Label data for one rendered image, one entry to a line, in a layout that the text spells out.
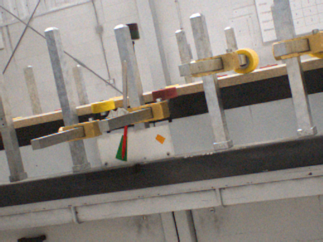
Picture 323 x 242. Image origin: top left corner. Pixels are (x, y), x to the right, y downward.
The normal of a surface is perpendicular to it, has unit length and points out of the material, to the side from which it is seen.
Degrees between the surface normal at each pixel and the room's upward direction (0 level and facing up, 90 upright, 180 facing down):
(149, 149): 90
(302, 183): 90
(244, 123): 90
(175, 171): 90
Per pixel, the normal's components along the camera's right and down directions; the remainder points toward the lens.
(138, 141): -0.42, 0.14
